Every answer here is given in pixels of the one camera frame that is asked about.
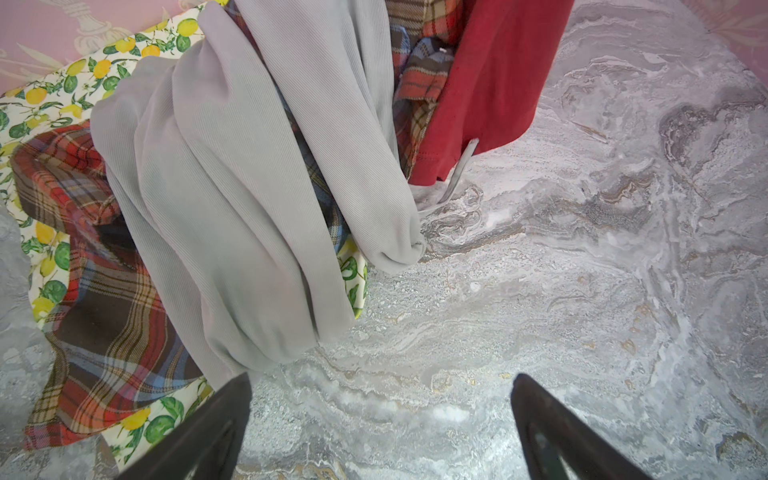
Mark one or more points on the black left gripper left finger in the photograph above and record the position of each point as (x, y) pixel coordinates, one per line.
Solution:
(207, 445)

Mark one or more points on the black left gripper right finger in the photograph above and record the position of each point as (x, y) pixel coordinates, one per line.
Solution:
(556, 444)

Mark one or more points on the red fleece cloth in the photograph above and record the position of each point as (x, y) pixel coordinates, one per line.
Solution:
(504, 52)

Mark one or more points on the grey knit cloth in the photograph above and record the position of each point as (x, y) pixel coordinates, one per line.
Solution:
(204, 155)

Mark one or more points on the lemon print cloth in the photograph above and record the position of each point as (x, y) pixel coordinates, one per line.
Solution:
(59, 99)

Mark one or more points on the plaid flannel shirt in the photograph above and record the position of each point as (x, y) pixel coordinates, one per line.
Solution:
(118, 360)

